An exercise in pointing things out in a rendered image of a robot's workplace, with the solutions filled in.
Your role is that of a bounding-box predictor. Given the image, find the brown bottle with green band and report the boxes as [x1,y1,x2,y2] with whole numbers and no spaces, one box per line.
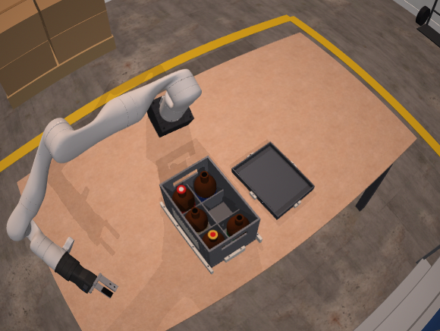
[202,230,225,249]

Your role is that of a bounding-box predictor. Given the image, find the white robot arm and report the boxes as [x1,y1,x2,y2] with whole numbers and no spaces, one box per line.
[6,69,202,259]

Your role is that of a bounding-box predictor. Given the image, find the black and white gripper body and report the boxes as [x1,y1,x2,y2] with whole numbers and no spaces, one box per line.
[43,237,97,293]

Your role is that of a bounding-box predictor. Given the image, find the dark grey divided crate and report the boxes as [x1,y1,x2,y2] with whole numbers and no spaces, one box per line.
[159,156,261,268]

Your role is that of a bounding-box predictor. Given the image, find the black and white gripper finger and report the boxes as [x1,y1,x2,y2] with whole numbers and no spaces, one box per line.
[93,273,118,292]
[89,283,113,298]

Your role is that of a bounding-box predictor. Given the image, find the brown glass bottle with red label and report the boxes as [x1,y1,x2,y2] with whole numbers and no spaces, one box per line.
[172,185,196,213]

